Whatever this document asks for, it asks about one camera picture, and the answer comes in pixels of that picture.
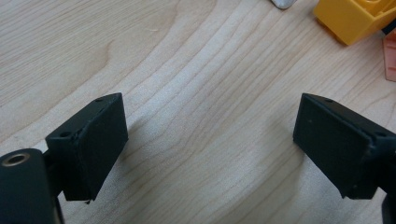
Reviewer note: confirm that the clear plastic bag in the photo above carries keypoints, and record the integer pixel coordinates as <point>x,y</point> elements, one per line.
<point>283,3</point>

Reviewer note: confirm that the blue toy brick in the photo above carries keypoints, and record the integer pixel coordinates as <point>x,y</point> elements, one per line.
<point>391,30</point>

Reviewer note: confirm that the orange toy brick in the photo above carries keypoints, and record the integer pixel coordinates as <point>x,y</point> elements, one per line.
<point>351,18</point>

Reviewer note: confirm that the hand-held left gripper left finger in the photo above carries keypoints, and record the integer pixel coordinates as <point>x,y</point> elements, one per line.
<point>88,149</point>

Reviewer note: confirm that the small pink toy brick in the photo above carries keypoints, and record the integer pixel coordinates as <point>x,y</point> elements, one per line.
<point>390,59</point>

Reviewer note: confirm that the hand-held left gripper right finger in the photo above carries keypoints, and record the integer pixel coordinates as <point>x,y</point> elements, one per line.
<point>333,146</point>

